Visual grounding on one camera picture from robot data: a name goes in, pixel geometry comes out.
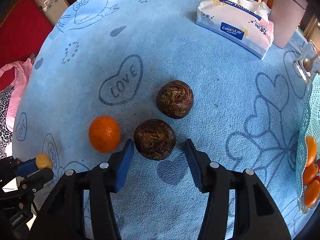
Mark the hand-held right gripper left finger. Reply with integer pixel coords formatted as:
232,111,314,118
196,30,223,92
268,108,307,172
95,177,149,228
29,139,135,240

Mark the white tissue pack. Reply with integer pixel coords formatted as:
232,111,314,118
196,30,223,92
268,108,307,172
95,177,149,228
196,0,275,60

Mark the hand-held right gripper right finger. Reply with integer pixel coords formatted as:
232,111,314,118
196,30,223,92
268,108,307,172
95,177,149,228
184,139,292,240

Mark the pink cloth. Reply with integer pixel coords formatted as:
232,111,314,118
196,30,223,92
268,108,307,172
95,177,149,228
0,57,33,130

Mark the clear glass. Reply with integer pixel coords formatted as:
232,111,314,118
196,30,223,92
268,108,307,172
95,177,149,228
294,40,320,84

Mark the orange tangerine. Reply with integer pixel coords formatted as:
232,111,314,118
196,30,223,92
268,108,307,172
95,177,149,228
304,179,320,207
88,116,122,154
305,136,317,167
302,162,319,185

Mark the dark brown water chestnut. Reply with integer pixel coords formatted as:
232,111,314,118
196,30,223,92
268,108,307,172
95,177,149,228
133,119,176,160
156,80,194,119

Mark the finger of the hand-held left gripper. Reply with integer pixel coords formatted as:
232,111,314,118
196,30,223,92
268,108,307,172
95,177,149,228
21,168,54,193
0,156,38,180

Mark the blue printed blanket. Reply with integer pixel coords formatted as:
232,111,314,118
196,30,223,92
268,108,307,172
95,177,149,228
11,0,320,240

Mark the light blue plastic basket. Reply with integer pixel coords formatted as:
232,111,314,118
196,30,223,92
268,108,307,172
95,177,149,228
295,72,320,215

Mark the metal spoon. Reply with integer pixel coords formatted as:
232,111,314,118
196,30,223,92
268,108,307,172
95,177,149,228
303,51,320,72

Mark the tan longan fruit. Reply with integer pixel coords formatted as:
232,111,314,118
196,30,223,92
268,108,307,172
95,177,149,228
36,152,53,170

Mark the leopard print cloth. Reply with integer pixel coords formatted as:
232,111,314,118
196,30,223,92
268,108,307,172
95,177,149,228
0,85,15,155

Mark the pink plastic container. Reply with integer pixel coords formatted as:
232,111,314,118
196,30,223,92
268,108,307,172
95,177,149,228
269,0,308,48

